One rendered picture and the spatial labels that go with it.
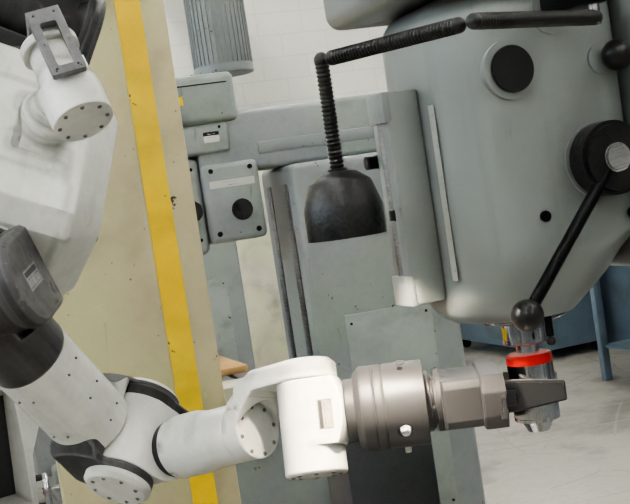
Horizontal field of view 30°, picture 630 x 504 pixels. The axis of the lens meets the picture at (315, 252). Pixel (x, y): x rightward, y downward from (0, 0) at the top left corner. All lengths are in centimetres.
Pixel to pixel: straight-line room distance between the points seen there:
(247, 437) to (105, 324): 158
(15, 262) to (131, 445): 28
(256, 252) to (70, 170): 828
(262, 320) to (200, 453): 831
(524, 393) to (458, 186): 23
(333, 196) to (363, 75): 992
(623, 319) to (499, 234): 772
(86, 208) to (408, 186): 37
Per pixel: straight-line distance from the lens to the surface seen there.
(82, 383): 130
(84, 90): 124
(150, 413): 137
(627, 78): 119
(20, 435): 162
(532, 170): 111
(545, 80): 113
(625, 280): 870
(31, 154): 131
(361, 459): 159
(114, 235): 282
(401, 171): 114
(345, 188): 103
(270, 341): 963
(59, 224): 128
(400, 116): 114
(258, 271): 958
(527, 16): 100
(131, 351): 284
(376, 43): 101
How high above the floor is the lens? 147
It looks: 3 degrees down
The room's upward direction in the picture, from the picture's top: 9 degrees counter-clockwise
